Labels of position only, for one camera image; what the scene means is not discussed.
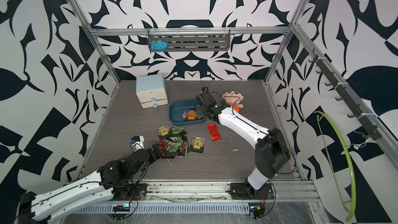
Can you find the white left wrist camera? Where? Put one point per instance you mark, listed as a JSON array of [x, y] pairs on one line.
[[137, 143]]

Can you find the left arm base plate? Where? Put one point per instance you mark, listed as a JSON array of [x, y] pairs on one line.
[[132, 191]]

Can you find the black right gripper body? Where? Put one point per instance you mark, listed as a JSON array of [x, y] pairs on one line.
[[201, 111]]

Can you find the green pattern tea bag pile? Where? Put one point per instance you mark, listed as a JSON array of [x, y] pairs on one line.
[[176, 146]]

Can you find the grey perforated wall shelf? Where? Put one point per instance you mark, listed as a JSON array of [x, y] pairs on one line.
[[191, 40]]

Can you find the black wall hook rail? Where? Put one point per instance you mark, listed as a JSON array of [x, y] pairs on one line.
[[358, 109]]

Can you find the teal plastic storage box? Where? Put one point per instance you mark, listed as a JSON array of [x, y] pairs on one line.
[[177, 109]]

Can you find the green label tea bag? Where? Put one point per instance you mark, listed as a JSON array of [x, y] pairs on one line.
[[177, 131]]

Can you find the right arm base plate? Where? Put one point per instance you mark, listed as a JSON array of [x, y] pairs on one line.
[[244, 191]]

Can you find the red long tea sachet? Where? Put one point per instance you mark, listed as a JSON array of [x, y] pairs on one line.
[[214, 133]]

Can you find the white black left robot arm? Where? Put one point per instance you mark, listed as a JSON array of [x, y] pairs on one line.
[[110, 182]]

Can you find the blue crumpled item on shelf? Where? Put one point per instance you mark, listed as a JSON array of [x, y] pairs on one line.
[[159, 45]]

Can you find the yellow label tea bag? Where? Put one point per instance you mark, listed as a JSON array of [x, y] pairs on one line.
[[163, 132]]

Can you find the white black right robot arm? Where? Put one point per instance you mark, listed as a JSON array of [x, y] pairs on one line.
[[271, 151]]

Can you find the small blue cream drawer cabinet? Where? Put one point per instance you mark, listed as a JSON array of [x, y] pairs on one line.
[[151, 91]]

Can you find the plush doll orange pants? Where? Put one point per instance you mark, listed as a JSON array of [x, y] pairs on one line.
[[234, 98]]

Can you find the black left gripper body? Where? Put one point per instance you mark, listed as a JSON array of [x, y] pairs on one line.
[[154, 157]]

